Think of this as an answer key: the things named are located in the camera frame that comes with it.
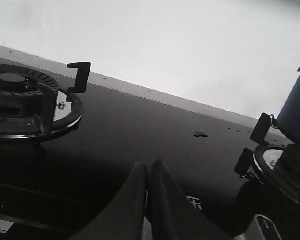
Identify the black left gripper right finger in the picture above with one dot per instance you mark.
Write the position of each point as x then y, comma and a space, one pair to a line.
173, 216

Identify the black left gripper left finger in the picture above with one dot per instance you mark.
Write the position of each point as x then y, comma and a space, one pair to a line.
123, 218

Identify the black right pot support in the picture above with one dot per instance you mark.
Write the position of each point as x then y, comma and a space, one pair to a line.
258, 165

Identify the black pot support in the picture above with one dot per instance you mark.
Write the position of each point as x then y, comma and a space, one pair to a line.
61, 112
258, 165

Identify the dark blue cooking pot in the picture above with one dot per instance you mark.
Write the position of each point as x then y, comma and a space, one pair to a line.
288, 120

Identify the black left pot support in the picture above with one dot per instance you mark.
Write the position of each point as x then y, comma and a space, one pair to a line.
61, 112

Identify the black glass gas cooktop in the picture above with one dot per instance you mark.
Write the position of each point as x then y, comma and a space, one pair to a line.
51, 190

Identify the silver stove control knob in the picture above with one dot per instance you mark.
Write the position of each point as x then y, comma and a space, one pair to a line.
261, 228

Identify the black right gas burner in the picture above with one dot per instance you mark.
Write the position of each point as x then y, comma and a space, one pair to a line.
288, 166

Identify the black gas burner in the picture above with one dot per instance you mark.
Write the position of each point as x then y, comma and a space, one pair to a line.
19, 94
288, 166

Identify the black left gas burner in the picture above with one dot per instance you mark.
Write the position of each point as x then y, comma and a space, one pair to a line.
19, 94

